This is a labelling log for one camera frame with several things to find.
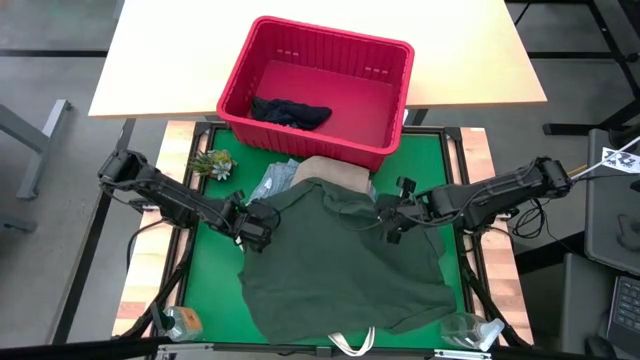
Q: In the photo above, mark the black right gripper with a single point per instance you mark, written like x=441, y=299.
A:
x=405, y=216

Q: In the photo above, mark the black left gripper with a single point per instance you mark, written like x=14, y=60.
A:
x=256, y=225

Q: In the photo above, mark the light blue denim jeans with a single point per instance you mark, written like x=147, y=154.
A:
x=272, y=180

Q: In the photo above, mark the dark green garment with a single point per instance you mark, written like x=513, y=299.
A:
x=340, y=270

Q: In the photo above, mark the khaki button shirt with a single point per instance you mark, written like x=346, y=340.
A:
x=330, y=172

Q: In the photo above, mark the red plastic laundry bin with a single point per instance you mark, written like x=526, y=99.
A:
x=370, y=110

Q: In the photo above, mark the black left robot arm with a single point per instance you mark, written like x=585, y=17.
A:
x=170, y=195

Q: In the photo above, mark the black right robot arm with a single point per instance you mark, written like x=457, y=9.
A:
x=500, y=192

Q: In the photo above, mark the small potted succulent plant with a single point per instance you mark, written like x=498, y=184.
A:
x=212, y=165

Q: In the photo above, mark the green table mat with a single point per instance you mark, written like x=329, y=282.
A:
x=215, y=290

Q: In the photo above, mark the black garment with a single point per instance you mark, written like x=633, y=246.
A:
x=290, y=112

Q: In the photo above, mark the clear bottle with orange label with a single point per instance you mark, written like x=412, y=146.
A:
x=184, y=322

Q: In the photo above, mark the clear spray bottle white nozzle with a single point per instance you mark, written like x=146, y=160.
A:
x=475, y=331

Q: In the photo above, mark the white printed tote bag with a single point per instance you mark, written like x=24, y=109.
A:
x=357, y=345

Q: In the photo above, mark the light wood desk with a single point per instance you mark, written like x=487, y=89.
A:
x=165, y=50

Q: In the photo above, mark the dark grey box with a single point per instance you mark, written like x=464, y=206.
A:
x=585, y=300

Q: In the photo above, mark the grey cabinet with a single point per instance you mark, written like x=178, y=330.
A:
x=607, y=225

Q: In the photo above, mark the black bar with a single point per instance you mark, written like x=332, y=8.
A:
x=75, y=349

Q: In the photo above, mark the grey desk leg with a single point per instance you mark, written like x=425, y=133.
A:
x=47, y=135

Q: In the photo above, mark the black keyboard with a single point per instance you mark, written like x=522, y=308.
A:
x=627, y=310

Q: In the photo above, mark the black metal table frame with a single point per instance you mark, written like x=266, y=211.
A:
x=456, y=145

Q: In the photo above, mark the black desk frame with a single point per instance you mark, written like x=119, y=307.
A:
x=575, y=55

